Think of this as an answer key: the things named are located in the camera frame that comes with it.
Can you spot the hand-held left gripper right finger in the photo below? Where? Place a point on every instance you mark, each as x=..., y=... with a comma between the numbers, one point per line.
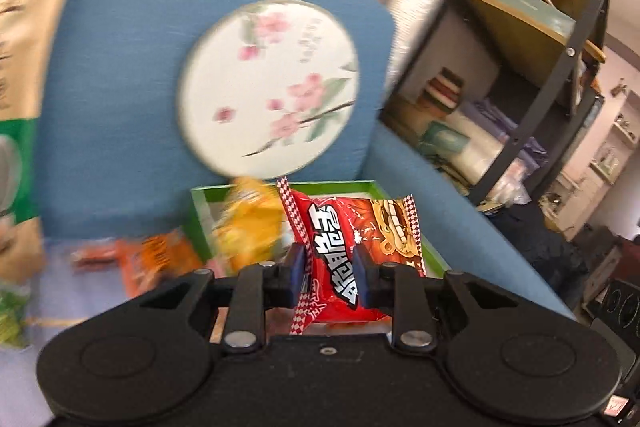
x=361, y=277

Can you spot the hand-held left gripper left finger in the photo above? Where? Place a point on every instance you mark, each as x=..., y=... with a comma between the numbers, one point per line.
x=298, y=272

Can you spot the red checkered snack packet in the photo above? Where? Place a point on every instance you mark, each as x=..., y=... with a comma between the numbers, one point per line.
x=335, y=257

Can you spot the yellow chip packet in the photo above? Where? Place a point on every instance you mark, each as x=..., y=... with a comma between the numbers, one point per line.
x=247, y=222

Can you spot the green cardboard box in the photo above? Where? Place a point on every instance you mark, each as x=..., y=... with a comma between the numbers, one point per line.
x=198, y=217

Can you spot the orange snack packet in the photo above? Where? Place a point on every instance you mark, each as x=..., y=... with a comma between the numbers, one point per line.
x=155, y=257

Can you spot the green tissue box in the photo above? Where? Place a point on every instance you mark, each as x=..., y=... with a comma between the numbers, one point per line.
x=440, y=137

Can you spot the white paper roll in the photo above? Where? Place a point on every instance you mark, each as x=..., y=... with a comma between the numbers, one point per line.
x=475, y=147

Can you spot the round floral fan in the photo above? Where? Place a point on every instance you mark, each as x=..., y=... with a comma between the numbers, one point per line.
x=265, y=82

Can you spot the striped round stack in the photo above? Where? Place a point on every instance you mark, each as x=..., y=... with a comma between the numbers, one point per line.
x=445, y=87

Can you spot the black metal shelf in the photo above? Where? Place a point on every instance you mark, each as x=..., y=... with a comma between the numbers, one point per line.
x=530, y=127

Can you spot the blue armchair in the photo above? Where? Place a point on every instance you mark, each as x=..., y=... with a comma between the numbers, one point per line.
x=125, y=57

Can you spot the white plastic film roll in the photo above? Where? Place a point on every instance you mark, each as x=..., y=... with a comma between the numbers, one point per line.
x=420, y=7

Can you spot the teal flat box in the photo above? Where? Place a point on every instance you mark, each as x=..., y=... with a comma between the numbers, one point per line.
x=530, y=7

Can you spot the large beige green food bag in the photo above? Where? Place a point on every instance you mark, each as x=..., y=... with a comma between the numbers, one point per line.
x=25, y=57

